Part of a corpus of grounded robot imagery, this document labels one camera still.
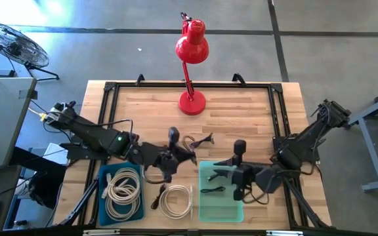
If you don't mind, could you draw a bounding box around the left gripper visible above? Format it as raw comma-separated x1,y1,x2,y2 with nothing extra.
141,127,198,183

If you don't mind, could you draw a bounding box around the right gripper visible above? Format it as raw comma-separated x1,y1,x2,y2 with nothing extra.
207,140,259,201

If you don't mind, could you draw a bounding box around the short black USB cable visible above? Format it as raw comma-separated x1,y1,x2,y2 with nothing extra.
199,186,226,195

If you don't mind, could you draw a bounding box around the blue plastic bin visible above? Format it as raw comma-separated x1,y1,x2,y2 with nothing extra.
98,163,146,227

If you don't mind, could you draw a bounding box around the translucent green plastic bin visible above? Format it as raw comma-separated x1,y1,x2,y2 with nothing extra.
198,159,244,224

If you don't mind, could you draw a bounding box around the red desk lamp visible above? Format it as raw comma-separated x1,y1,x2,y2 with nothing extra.
175,12,209,116

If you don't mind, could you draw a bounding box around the white paper sheet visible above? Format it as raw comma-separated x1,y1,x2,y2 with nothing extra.
43,142,69,165

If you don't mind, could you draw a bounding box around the black bag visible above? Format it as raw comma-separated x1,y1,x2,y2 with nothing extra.
27,170,66,210

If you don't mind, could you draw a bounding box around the translucent tape strip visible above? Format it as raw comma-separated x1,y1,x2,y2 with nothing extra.
18,88,39,101

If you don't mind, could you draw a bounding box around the light grey table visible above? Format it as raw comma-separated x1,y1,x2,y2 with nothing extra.
0,77,38,169

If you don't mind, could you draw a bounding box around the black floor fan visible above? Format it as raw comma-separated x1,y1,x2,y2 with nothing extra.
0,20,60,82

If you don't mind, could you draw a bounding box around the black aluminium table frame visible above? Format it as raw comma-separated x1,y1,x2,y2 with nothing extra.
57,73,333,230

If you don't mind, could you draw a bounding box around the silver metal bracket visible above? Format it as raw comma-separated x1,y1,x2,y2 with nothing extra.
266,229,305,236
82,229,121,236

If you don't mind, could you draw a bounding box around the blue-grey metal frame table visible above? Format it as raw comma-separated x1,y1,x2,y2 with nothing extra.
341,83,378,193

